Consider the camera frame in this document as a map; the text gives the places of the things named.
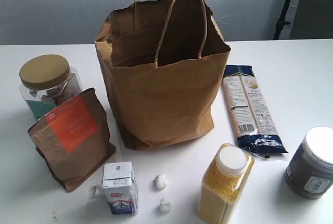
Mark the brown paper shopping bag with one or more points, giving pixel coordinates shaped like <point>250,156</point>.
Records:
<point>162,62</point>

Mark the yellow millet bottle white cap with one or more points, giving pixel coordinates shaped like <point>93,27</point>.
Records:
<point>223,183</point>

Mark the upper white candy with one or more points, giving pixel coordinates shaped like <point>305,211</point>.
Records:
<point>160,181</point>

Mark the white candy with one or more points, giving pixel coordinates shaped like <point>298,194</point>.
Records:
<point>160,181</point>
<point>165,205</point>

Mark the blue noodle package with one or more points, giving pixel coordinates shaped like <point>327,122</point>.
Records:
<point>252,122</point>

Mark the small white milk carton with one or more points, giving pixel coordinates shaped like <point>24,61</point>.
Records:
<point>120,188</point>

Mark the brown pouch with orange label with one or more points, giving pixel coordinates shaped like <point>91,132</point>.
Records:
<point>74,139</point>

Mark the lower white candy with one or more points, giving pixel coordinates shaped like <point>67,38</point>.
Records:
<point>165,205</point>

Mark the clear jar with gold lid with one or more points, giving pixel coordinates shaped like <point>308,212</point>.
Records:
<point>47,81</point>

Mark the black light stand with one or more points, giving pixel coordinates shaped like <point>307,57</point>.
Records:
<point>281,22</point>

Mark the grey backdrop cloth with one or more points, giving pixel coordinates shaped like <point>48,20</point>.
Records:
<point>78,21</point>

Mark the dark jar with white lid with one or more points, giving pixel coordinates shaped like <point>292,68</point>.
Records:
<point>309,173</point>

